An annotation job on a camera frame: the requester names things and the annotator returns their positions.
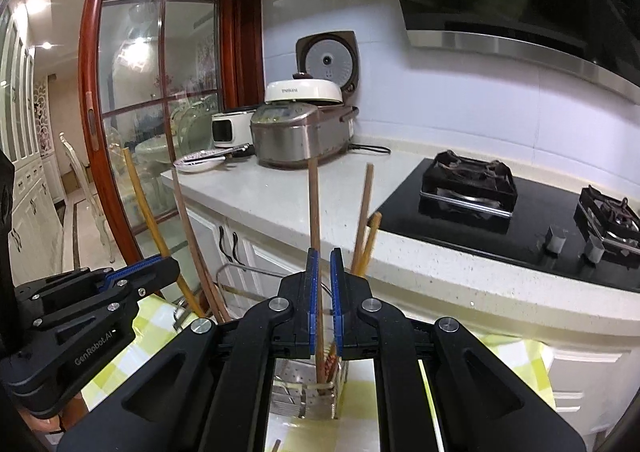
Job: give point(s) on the black glass cooktop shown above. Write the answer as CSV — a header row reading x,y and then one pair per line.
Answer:
x,y
530,232

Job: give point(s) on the green checked tablecloth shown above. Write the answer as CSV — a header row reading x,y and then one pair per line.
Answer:
x,y
520,362

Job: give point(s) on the small white appliance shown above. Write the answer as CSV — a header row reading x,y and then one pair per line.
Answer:
x,y
230,129

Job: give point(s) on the red framed glass door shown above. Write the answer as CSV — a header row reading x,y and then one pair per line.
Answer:
x,y
90,81

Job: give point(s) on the white stone countertop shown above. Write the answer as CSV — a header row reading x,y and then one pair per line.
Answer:
x,y
300,202

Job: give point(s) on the black burner grate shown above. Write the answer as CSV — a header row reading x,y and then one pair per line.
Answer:
x,y
470,182
610,217

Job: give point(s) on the white dining chair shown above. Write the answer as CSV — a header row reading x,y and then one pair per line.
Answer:
x,y
70,151

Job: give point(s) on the dark kitchen utensil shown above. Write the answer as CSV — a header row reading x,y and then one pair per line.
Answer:
x,y
237,150

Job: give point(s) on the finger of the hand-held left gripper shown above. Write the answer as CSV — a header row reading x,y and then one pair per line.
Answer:
x,y
160,277
135,270

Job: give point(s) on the white domed lid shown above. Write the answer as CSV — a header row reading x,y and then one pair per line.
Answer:
x,y
302,91

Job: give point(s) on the ceiling spotlight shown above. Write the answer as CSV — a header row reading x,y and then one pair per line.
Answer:
x,y
46,45

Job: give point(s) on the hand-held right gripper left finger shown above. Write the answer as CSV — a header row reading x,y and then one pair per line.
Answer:
x,y
314,312

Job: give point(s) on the silver rice cooker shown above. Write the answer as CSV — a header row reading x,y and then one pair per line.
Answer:
x,y
295,136

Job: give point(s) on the grey cooktop knob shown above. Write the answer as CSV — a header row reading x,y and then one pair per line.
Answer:
x,y
555,238
595,248

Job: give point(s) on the white display cabinet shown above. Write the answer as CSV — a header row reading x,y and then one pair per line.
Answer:
x,y
25,156

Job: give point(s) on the white plate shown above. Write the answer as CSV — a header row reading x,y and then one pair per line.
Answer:
x,y
199,161

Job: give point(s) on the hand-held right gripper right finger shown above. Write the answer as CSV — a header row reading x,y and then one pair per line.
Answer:
x,y
336,312

